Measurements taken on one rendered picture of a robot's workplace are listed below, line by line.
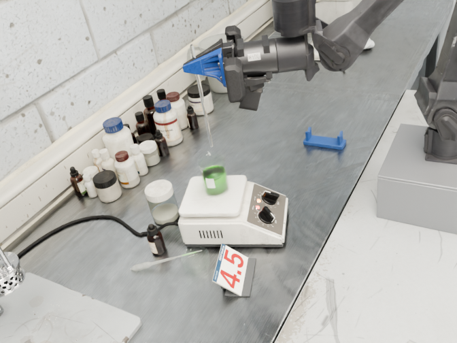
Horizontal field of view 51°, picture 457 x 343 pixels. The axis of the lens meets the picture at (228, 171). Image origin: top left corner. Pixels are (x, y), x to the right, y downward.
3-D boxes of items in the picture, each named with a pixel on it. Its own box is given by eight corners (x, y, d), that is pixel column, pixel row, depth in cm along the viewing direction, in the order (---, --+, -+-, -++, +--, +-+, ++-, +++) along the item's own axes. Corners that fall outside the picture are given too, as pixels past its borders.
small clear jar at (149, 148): (153, 154, 127) (148, 138, 124) (164, 160, 124) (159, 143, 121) (139, 163, 125) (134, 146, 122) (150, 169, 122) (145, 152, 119)
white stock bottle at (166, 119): (162, 135, 135) (151, 99, 128) (184, 133, 134) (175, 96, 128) (158, 148, 130) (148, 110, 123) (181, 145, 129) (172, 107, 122)
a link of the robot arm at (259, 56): (279, 60, 71) (282, 98, 74) (271, 18, 86) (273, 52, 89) (223, 67, 71) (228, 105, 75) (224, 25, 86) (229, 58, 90)
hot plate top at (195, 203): (247, 177, 99) (247, 174, 99) (239, 216, 90) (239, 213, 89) (192, 179, 102) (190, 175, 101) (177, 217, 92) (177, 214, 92)
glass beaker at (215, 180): (233, 196, 94) (226, 162, 90) (206, 202, 94) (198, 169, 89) (227, 178, 99) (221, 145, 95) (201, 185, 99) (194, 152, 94)
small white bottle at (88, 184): (100, 192, 117) (92, 172, 114) (96, 198, 115) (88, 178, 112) (92, 192, 118) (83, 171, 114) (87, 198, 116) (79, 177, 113)
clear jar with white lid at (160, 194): (185, 209, 107) (177, 180, 102) (172, 228, 102) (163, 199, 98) (161, 206, 109) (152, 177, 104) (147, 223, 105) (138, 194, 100)
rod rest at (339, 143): (346, 143, 118) (346, 130, 116) (342, 150, 116) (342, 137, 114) (307, 137, 123) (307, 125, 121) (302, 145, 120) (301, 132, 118)
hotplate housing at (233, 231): (288, 205, 102) (285, 174, 98) (284, 250, 92) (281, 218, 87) (188, 206, 107) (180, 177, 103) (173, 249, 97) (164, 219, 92)
